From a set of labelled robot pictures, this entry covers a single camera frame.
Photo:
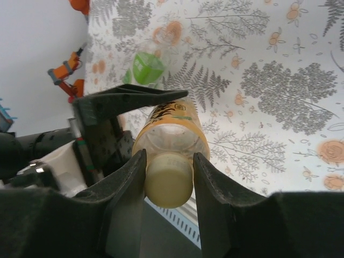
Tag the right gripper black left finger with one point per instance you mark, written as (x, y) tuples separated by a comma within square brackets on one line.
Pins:
[(80, 225)]

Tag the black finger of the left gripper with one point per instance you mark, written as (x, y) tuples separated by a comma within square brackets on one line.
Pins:
[(129, 98)]

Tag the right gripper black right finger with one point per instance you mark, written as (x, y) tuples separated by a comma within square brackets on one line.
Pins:
[(268, 228)]

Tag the yellow label tea bottle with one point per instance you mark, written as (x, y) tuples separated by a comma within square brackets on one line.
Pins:
[(172, 134)]

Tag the light green label bottle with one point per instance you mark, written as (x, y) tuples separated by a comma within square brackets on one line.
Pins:
[(145, 68)]

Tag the grey rod red green bands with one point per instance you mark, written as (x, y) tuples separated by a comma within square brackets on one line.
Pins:
[(83, 150)]

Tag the orange grey mechanical device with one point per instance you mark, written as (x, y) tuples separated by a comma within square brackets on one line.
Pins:
[(64, 70)]

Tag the orange object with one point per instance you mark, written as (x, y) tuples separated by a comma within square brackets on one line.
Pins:
[(79, 5)]

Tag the blue toothed object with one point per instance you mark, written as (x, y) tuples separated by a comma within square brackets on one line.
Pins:
[(5, 118)]

